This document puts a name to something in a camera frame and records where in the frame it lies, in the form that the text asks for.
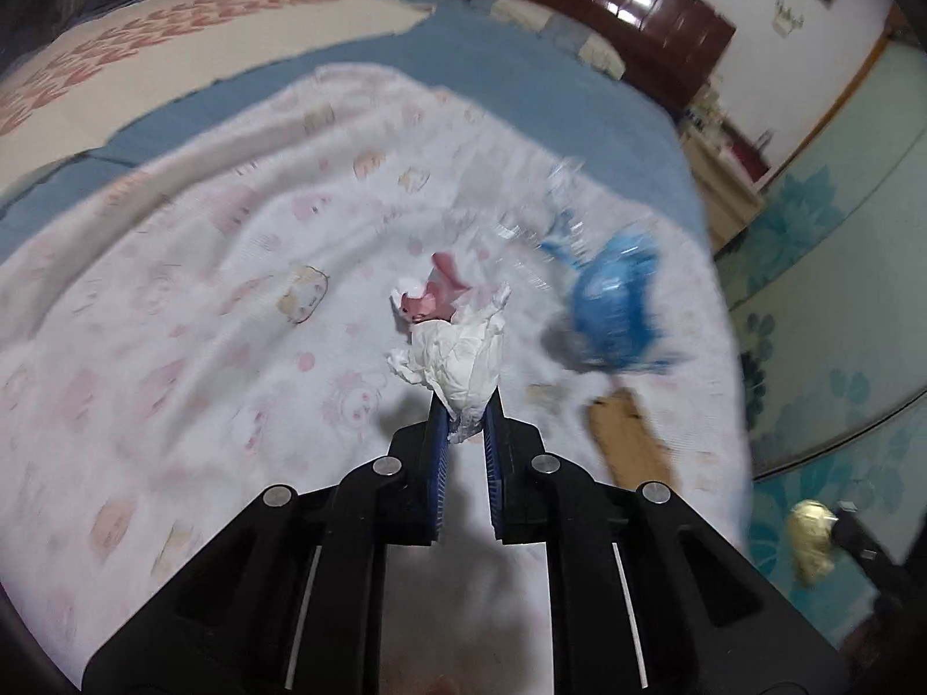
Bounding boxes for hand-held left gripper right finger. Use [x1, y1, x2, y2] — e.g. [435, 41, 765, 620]
[482, 387, 848, 695]

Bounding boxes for bed with blue sheet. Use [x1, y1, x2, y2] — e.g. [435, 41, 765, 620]
[0, 0, 709, 248]

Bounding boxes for white printed blanket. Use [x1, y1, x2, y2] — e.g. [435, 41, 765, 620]
[0, 61, 754, 690]

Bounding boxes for clear plastic wrapper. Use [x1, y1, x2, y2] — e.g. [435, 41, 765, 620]
[492, 155, 604, 291]

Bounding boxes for pink crumpled wrapper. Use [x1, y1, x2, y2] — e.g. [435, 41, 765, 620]
[391, 252, 473, 324]

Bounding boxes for pink patterned blanket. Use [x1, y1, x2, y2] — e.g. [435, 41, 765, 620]
[0, 0, 437, 160]

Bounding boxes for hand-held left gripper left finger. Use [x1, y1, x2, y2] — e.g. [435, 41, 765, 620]
[83, 394, 451, 695]

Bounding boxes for cream nightstand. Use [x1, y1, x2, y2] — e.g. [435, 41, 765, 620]
[681, 126, 766, 251]

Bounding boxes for dark wooden headboard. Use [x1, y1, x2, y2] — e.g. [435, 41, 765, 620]
[449, 0, 737, 114]

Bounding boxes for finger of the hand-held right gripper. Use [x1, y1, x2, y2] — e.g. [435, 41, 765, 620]
[829, 499, 899, 601]

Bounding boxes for gold green wrapper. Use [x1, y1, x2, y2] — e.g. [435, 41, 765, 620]
[788, 499, 842, 587]

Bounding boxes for blue plastic bag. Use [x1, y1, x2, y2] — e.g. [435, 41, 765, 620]
[539, 228, 691, 379]

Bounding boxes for red box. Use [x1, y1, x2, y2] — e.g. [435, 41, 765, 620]
[724, 136, 773, 184]

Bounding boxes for white tissue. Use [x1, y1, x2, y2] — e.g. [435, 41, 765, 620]
[387, 282, 512, 445]

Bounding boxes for floral wardrobe door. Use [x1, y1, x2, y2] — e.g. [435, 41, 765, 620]
[713, 7, 927, 650]

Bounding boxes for small wall decoration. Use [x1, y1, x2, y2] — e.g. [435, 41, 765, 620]
[771, 0, 807, 38]

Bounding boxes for white and blue pillow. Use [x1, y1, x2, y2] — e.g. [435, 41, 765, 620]
[474, 0, 628, 82]

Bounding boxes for small jars and bottles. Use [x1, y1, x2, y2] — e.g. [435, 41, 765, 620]
[684, 83, 734, 140]

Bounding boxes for brown cardboard piece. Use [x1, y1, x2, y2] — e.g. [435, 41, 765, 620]
[588, 387, 676, 491]

